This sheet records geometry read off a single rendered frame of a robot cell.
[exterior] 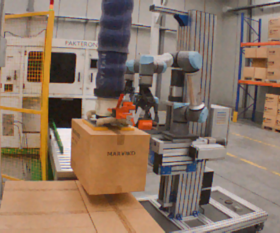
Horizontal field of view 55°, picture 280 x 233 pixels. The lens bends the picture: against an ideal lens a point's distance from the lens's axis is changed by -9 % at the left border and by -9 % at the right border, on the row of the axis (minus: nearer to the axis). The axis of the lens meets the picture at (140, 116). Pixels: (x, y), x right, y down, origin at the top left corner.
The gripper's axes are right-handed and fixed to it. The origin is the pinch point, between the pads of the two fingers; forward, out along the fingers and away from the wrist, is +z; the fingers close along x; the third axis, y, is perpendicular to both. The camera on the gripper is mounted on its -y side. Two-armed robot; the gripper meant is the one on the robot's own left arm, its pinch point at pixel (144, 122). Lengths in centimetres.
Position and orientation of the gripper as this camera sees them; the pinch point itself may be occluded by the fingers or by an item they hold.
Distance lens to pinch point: 156.8
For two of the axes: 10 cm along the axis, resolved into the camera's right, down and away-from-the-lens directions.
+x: -9.1, 0.1, -4.1
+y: -4.1, -1.8, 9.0
